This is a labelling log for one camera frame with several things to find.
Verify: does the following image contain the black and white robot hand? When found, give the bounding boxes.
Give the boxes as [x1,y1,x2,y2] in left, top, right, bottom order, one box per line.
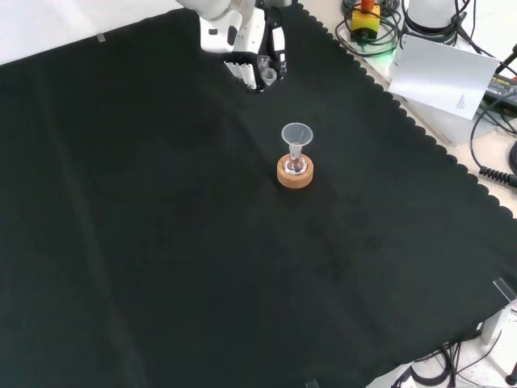
[199,4,290,95]

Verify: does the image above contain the clear glass graduated cylinder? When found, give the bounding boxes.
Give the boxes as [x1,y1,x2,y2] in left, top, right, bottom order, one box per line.
[258,54,280,91]

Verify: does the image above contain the clear plastic funnel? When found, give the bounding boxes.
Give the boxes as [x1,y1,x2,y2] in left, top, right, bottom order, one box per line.
[280,122,316,158]

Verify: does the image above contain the yellow stop button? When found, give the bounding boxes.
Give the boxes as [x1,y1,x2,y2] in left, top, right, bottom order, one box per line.
[350,0,383,44]

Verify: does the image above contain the clear round-bottom flask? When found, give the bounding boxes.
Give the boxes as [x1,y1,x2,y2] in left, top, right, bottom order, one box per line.
[283,145,309,177]

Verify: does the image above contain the black bench cloth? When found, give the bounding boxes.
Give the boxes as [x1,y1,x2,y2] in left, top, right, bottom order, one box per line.
[0,2,517,388]

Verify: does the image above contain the pale paper board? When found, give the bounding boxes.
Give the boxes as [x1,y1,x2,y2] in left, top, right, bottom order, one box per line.
[387,33,501,121]

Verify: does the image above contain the white box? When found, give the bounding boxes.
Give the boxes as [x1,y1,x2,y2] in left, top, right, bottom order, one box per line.
[403,95,480,147]

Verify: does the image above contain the black power adapter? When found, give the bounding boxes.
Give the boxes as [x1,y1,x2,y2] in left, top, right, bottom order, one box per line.
[481,74,517,107]

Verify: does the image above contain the black looped cable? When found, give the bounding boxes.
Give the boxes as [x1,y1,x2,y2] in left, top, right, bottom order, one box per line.
[334,0,403,57]

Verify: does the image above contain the cork ring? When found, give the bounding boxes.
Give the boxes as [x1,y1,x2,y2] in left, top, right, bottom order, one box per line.
[276,154,316,189]

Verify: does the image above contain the black coiled cable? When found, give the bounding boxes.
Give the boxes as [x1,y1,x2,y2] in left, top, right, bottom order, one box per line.
[478,165,517,188]

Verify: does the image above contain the black tripod foot with cables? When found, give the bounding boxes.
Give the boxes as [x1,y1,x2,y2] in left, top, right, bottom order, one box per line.
[389,341,517,388]

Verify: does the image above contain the white metal frame bracket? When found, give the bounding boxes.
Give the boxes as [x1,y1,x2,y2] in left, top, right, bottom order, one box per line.
[479,301,517,345]

